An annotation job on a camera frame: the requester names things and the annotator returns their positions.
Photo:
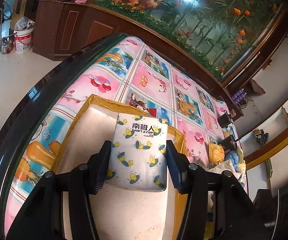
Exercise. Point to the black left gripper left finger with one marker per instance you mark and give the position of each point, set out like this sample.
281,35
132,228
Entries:
97,168

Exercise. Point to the black device lower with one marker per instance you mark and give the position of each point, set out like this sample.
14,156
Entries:
228,144

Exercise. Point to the yellow snack packet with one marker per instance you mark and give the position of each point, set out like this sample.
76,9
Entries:
216,153

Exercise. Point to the black device upper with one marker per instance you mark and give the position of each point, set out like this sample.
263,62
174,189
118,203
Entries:
224,120

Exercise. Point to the black device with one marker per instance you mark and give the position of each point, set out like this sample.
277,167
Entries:
228,144
224,120

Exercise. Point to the purple bottles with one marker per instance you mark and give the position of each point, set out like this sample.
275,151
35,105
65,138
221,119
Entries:
239,96

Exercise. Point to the white plastic bucket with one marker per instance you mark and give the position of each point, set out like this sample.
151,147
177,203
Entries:
23,40

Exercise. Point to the yellow cardboard box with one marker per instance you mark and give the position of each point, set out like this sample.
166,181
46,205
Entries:
120,213

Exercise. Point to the metal kettle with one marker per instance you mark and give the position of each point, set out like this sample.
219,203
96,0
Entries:
6,45

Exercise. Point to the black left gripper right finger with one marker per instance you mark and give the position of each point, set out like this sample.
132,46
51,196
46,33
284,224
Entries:
178,168

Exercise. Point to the blue towel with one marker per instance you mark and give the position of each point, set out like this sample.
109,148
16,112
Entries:
237,161

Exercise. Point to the painted glass screen panel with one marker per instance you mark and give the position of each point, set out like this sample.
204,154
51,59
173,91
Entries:
217,33

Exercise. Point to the lemon print tissue pack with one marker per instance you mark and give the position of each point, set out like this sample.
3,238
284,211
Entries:
138,155

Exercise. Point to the colourful patterned tablecloth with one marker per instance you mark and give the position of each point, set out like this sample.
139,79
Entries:
131,73

